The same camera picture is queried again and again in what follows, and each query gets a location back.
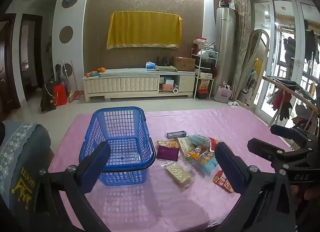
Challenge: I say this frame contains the glass sliding door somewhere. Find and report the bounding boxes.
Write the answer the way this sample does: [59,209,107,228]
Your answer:
[250,0,320,122]

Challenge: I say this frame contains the cream TV cabinet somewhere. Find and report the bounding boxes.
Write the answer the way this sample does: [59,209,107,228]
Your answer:
[83,68,196,102]

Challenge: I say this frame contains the green clear snack bag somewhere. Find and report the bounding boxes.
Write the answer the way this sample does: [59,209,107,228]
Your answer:
[187,134,210,148]

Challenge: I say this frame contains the green folded cloth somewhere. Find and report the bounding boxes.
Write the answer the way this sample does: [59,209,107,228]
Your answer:
[155,65,178,72]

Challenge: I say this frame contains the silver standing air conditioner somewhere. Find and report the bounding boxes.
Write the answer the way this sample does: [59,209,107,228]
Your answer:
[215,7,236,97]

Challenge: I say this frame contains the light blue snack packet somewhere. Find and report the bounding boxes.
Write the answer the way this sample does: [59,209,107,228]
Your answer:
[200,156,219,176]

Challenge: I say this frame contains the clear cracker packet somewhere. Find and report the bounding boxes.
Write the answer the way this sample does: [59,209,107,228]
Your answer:
[164,161,193,187]

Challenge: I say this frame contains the grey printed cushion cover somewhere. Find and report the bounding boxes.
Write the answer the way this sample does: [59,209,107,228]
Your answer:
[0,120,52,212]

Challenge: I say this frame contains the red white snack packet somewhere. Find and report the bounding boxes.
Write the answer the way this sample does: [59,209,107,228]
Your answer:
[209,137,222,151]

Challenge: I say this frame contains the white pole mop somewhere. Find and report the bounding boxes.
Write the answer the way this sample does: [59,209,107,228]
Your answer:
[62,60,73,97]

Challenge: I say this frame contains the broom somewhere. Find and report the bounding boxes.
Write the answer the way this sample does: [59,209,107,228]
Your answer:
[69,60,81,102]

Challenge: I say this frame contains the red white box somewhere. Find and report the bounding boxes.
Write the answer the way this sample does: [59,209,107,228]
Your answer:
[192,37,208,49]

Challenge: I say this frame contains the round brown wall decoration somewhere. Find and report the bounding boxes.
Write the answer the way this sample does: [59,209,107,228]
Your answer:
[59,26,74,44]

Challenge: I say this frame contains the pink quilted table cover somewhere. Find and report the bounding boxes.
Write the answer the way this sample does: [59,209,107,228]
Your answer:
[47,108,298,232]

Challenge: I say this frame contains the beige patterned curtain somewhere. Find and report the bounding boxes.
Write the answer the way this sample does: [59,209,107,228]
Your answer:
[232,0,252,100]

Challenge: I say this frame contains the beige biscuit packet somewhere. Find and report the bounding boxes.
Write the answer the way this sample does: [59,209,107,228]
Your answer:
[177,137,193,153]

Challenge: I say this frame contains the dark wooden doorway frame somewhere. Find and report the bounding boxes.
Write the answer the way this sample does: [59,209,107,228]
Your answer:
[19,14,43,101]

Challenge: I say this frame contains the blue plastic basket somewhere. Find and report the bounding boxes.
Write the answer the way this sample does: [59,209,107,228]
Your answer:
[79,106,156,186]

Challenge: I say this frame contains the wooden drying rack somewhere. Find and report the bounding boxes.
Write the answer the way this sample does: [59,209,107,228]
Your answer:
[261,76,320,145]

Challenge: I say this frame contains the pink tote bag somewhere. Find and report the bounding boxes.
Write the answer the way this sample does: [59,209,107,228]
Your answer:
[215,82,233,103]

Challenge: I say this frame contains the red and black clothes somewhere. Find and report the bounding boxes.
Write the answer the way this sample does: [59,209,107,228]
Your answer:
[271,89,293,120]

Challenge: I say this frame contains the cardboard box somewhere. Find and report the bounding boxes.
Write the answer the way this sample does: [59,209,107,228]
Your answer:
[173,56,196,72]

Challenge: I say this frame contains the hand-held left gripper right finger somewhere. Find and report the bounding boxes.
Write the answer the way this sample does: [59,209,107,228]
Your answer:
[214,142,297,232]

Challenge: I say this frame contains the black bag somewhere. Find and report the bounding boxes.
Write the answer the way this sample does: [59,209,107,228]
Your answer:
[40,81,57,112]

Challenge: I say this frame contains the white metal rack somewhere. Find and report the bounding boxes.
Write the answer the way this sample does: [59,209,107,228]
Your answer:
[194,47,218,100]

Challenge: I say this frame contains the red bag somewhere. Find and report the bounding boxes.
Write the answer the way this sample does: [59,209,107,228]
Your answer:
[53,84,68,106]

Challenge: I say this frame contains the dark wooden door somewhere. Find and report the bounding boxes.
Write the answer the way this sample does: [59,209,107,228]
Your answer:
[0,13,21,117]

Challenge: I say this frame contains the grey blue stick packet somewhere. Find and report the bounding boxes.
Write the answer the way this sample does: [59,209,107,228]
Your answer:
[167,130,187,139]

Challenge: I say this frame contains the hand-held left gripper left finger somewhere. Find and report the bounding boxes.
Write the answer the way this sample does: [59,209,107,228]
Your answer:
[30,141,112,232]

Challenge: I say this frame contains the purple snack packet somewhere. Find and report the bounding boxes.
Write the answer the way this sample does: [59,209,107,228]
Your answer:
[156,146,180,162]

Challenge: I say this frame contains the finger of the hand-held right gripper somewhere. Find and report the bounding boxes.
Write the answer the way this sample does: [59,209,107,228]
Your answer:
[270,124,308,149]
[247,138,293,164]

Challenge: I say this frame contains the hanging dark clothes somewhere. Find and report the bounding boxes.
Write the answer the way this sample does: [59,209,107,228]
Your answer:
[282,36,297,64]
[304,21,320,64]

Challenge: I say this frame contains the arched standing mirror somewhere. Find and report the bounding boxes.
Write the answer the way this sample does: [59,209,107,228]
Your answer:
[241,29,270,107]

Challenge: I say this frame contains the yellow cloth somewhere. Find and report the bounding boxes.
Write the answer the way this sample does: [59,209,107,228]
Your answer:
[107,11,182,50]

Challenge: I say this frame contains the white plastic bag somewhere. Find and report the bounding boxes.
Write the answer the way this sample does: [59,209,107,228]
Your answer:
[200,49,217,59]

